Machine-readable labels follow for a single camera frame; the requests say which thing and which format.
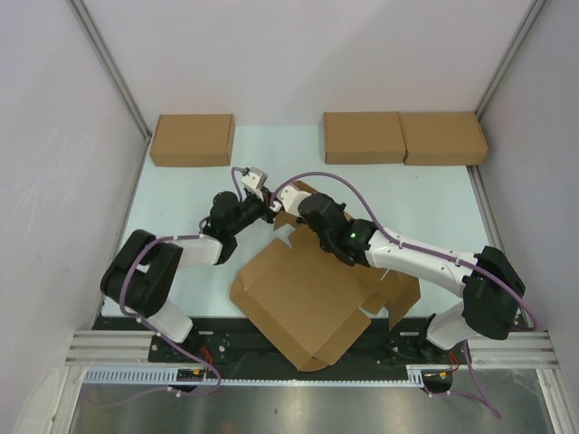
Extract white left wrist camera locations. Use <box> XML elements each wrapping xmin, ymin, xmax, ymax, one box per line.
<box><xmin>242</xmin><ymin>167</ymin><xmax>268</xmax><ymax>201</ymax></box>

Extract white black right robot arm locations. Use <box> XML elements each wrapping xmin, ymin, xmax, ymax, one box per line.
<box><xmin>284</xmin><ymin>193</ymin><xmax>526</xmax><ymax>363</ymax></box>

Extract aluminium corner post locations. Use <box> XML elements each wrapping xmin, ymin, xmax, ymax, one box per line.
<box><xmin>474</xmin><ymin>0</ymin><xmax>550</xmax><ymax>120</ymax></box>
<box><xmin>66</xmin><ymin>0</ymin><xmax>152</xmax><ymax>141</ymax></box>

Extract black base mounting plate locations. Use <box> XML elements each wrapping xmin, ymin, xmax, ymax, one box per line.
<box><xmin>92</xmin><ymin>316</ymin><xmax>528</xmax><ymax>376</ymax></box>

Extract aluminium corner post left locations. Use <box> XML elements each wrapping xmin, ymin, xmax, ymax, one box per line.
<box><xmin>66</xmin><ymin>0</ymin><xmax>152</xmax><ymax>141</ymax></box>

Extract cardboard box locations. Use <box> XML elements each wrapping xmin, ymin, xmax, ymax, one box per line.
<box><xmin>400</xmin><ymin>111</ymin><xmax>489</xmax><ymax>166</ymax></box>
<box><xmin>149</xmin><ymin>114</ymin><xmax>235</xmax><ymax>167</ymax></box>
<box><xmin>323</xmin><ymin>112</ymin><xmax>406</xmax><ymax>165</ymax></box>
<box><xmin>229</xmin><ymin>180</ymin><xmax>422</xmax><ymax>373</ymax></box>

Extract white slotted cable duct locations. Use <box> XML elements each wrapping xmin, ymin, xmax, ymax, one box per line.
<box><xmin>83</xmin><ymin>365</ymin><xmax>452</xmax><ymax>388</ymax></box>

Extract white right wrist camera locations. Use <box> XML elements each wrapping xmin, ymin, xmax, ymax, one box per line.
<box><xmin>270</xmin><ymin>184</ymin><xmax>311</xmax><ymax>217</ymax></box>

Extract aluminium corner post right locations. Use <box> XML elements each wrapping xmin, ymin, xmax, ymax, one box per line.
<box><xmin>474</xmin><ymin>0</ymin><xmax>550</xmax><ymax>120</ymax></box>

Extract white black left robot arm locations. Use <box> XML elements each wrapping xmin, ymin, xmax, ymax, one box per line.
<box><xmin>100</xmin><ymin>188</ymin><xmax>275</xmax><ymax>362</ymax></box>

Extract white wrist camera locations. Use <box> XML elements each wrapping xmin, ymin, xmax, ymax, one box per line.
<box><xmin>270</xmin><ymin>184</ymin><xmax>311</xmax><ymax>217</ymax></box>
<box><xmin>242</xmin><ymin>167</ymin><xmax>268</xmax><ymax>201</ymax></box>

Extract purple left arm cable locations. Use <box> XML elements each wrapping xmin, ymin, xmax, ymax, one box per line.
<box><xmin>101</xmin><ymin>165</ymin><xmax>254</xmax><ymax>408</ymax></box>

